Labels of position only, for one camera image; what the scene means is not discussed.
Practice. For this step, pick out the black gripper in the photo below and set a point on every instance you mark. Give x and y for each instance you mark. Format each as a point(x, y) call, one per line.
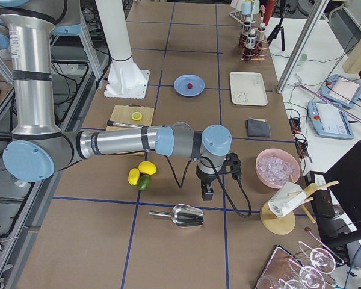
point(205, 177)

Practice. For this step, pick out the blue plate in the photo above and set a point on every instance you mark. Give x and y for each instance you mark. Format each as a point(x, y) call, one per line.
point(180, 85)

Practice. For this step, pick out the silver metal scoop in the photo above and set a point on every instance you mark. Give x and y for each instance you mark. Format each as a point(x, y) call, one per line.
point(182, 215)

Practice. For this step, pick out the green avocado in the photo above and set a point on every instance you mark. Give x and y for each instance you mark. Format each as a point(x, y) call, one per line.
point(144, 182)

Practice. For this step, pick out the yellow lemon front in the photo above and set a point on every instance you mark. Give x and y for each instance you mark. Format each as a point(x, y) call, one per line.
point(147, 168)

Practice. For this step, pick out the yellow lemon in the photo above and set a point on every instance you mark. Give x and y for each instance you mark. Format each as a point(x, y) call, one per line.
point(133, 176)
point(147, 168)

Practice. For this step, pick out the pink bowl with ice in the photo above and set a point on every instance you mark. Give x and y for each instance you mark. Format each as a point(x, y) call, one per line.
point(275, 167)

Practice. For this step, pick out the yellow lemon back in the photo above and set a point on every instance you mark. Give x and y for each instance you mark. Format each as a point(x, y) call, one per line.
point(133, 176)

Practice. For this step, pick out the grey yellow cleaning cloth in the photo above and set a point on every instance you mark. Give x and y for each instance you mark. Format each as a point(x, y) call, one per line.
point(257, 128)

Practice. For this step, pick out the lemon half slice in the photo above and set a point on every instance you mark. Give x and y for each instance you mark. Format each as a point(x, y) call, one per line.
point(136, 116)

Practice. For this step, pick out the wooden cutting board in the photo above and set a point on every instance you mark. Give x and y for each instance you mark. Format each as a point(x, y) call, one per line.
point(129, 116)

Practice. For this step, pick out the cream bear tray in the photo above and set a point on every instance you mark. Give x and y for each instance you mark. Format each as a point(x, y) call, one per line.
point(247, 88)

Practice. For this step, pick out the steel knife sharpener rod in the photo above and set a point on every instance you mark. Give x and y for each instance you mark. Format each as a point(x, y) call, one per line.
point(123, 125)

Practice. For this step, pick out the blue tablet near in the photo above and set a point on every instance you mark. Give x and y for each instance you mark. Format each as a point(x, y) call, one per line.
point(328, 121)

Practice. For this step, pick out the blue tablet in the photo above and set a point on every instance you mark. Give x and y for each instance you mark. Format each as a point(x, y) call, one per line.
point(341, 90)
point(328, 121)

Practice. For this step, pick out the tea bottle lower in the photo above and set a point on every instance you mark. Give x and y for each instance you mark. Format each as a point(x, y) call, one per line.
point(250, 42)

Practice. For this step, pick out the tea bottle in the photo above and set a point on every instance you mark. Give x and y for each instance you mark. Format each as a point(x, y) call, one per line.
point(245, 29)
point(250, 42)
point(260, 32)

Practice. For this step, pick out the blue tablet far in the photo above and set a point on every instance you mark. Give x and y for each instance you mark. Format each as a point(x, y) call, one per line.
point(341, 90)

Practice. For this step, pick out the tea bottle left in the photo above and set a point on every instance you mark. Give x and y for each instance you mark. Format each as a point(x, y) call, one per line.
point(245, 29)

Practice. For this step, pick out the tea bottle right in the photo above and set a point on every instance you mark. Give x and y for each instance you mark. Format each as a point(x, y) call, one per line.
point(260, 32)

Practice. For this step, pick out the black tripod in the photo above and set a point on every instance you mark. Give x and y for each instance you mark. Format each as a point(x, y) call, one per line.
point(279, 27)

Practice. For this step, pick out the red cylinder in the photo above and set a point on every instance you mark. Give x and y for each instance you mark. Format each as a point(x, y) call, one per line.
point(268, 11)

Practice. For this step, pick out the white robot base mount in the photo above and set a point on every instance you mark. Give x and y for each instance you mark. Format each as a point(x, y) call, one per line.
point(125, 79)

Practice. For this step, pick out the copper wire bottle rack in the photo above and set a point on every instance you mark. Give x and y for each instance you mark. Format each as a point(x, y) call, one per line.
point(259, 52)

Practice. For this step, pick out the aluminium frame post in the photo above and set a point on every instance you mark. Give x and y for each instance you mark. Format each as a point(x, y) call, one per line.
point(298, 49)

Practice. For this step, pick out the white wire cup rack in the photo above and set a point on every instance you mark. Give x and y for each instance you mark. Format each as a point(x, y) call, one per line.
point(244, 10)

